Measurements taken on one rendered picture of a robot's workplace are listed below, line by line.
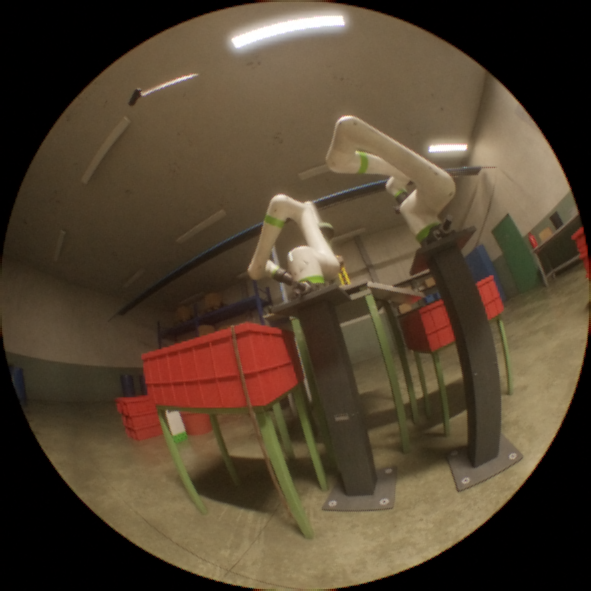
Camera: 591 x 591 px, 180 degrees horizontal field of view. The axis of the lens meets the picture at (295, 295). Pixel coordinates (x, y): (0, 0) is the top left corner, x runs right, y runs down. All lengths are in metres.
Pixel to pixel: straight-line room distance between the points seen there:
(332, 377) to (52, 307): 8.48
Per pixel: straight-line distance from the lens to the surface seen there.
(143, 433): 2.66
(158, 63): 3.67
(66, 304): 8.60
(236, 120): 3.61
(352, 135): 0.80
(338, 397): 0.71
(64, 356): 8.23
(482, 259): 6.95
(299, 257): 0.78
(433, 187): 0.74
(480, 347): 0.74
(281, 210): 1.04
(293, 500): 0.69
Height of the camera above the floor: 0.72
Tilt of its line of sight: 18 degrees up
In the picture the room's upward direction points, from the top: 15 degrees counter-clockwise
